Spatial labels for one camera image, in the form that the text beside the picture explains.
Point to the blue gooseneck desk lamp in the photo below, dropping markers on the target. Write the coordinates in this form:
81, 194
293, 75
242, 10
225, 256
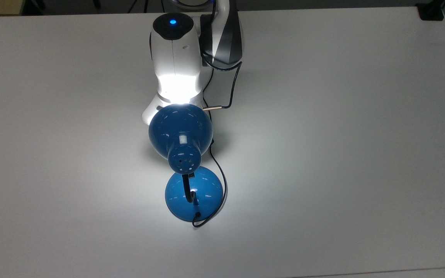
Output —
180, 127

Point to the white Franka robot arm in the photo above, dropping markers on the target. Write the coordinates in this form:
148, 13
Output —
176, 58

